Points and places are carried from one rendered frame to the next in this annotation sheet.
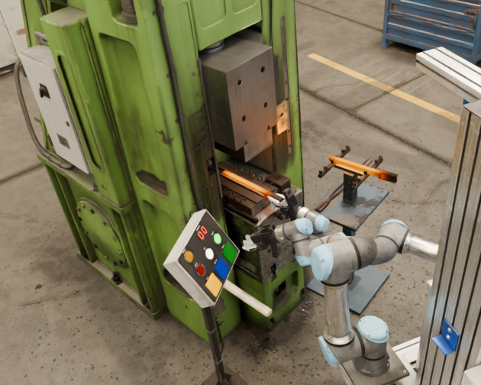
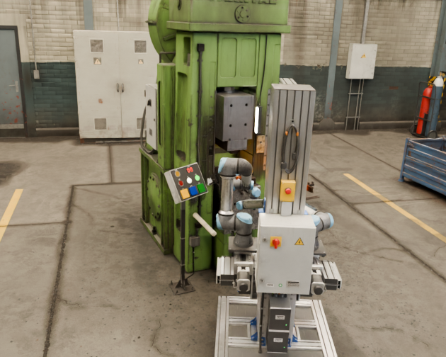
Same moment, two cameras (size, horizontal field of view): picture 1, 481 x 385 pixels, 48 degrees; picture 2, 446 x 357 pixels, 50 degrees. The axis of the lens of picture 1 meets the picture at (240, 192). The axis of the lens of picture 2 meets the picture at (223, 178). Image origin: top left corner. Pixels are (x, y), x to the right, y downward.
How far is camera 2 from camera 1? 224 cm
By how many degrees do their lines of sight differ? 24
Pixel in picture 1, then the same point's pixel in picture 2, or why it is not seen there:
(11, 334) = (86, 239)
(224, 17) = (234, 76)
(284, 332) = not seen: hidden behind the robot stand
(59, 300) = (119, 234)
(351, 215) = not seen: hidden behind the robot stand
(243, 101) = (231, 116)
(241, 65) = (233, 97)
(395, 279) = not seen: hidden behind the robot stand
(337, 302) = (225, 188)
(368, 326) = (241, 214)
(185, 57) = (208, 86)
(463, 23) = not seen: outside the picture
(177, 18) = (208, 67)
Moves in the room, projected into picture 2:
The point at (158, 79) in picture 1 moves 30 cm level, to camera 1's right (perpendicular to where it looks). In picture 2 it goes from (192, 91) to (225, 93)
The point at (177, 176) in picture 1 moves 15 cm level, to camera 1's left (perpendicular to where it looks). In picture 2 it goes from (190, 145) to (175, 143)
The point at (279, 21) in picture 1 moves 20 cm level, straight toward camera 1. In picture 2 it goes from (267, 90) to (260, 93)
